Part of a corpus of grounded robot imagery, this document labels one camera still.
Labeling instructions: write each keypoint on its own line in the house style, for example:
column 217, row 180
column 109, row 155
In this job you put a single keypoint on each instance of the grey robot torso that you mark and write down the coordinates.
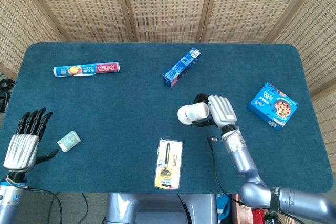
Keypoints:
column 157, row 208

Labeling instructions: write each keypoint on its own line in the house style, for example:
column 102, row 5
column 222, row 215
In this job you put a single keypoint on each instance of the plastic food wrap roll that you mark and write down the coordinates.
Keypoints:
column 105, row 68

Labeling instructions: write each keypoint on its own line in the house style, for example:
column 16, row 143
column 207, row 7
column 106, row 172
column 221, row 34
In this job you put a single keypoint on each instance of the orange cardboard box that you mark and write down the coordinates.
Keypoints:
column 241, row 213

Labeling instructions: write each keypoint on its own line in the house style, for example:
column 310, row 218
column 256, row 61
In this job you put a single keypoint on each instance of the blue felt table mat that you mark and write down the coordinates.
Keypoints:
column 118, row 108

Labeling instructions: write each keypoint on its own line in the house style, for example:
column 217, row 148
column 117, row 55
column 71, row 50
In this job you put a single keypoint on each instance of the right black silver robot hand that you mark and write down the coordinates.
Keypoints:
column 223, row 111

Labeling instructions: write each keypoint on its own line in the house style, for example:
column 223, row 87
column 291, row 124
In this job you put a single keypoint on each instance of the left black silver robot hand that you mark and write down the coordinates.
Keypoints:
column 22, row 150

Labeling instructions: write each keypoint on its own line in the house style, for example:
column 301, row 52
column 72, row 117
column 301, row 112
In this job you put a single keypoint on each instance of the stack of white paper cups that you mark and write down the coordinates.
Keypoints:
column 197, row 111

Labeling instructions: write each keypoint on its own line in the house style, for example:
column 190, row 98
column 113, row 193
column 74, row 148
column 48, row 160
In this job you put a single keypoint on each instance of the small green white box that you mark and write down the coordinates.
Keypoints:
column 68, row 141

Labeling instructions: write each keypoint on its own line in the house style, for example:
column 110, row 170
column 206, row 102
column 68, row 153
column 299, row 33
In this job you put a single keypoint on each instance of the yellow razor blister pack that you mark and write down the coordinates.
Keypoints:
column 173, row 171

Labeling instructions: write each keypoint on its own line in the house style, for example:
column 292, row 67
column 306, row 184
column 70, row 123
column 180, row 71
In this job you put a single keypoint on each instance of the blue cookie box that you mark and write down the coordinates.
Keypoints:
column 265, row 103

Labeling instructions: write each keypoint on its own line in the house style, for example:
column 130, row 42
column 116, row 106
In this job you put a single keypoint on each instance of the blue plastic object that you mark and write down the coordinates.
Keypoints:
column 223, row 205

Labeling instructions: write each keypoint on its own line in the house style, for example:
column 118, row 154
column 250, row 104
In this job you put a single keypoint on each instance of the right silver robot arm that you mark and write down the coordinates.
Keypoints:
column 239, row 155

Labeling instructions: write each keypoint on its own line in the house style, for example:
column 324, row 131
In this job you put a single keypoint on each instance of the long blue toothpaste box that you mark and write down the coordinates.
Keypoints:
column 178, row 69

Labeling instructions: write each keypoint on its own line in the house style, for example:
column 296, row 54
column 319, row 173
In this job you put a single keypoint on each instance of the woven rattan screen panel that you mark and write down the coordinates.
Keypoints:
column 328, row 129
column 257, row 6
column 168, row 6
column 78, row 6
column 315, row 51
column 21, row 24

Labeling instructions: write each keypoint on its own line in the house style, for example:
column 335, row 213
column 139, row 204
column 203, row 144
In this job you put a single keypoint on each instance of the single white paper cup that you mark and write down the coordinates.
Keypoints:
column 179, row 115

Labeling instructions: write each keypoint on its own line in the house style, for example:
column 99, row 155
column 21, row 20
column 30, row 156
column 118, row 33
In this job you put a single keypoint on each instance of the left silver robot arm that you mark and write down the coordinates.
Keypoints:
column 10, row 197

